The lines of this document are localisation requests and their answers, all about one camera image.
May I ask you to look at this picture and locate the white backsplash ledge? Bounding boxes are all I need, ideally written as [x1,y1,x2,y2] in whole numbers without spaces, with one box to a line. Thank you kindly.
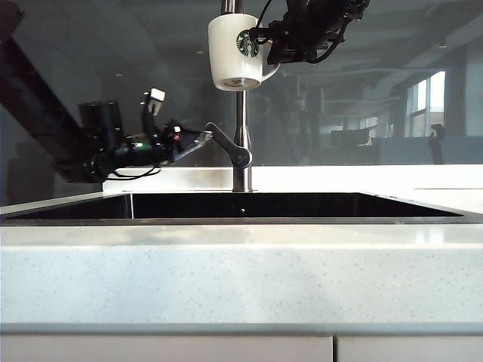
[101,164,483,193]

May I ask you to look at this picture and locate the black undermount sink basin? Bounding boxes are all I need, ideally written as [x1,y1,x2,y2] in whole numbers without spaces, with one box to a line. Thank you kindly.
[0,192,483,227]

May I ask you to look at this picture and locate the wide grey cabinet door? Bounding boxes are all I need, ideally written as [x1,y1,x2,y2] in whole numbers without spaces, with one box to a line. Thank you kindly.
[0,334,334,362]

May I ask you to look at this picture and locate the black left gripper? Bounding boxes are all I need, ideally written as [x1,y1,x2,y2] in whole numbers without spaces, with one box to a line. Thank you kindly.
[141,119,214,166]

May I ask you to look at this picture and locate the narrow grey cabinet door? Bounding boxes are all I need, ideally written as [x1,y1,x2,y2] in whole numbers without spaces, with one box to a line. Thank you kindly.
[337,334,483,362]

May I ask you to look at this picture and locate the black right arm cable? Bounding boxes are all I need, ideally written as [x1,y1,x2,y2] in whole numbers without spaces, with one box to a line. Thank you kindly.
[257,0,273,29]

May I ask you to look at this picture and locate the stainless steel gooseneck faucet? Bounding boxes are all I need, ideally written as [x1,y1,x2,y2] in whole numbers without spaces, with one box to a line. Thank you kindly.
[220,0,254,193]

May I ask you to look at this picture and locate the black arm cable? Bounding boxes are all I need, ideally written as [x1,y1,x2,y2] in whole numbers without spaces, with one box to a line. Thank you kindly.
[257,0,273,29]
[108,164,162,181]

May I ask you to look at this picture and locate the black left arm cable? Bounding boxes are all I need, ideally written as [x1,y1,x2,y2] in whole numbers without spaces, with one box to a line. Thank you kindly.
[108,164,162,181]

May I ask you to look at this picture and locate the white Starbucks logo mug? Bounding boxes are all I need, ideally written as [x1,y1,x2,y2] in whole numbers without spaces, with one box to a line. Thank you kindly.
[208,14,282,92]

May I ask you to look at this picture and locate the steel faucet lever handle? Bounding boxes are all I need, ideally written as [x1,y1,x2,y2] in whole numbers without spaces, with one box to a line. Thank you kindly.
[205,121,253,168]

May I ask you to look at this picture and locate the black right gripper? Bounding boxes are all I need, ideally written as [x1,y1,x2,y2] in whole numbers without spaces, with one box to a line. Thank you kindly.
[248,7,358,66]

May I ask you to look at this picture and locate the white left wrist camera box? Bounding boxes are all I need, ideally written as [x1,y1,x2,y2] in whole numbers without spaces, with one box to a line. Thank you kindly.
[148,87,168,115]

